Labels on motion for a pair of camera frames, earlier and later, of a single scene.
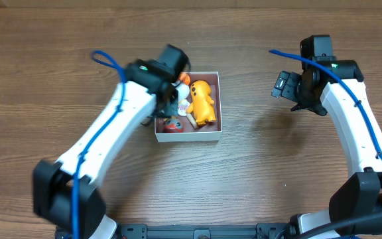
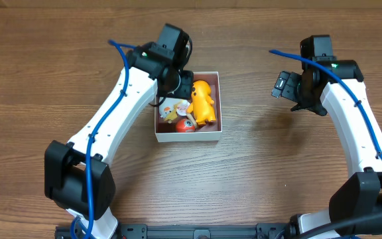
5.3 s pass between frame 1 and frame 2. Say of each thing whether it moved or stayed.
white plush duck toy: moved
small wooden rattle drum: stayed
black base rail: stayed
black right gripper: stayed
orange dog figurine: stayed
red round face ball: moved
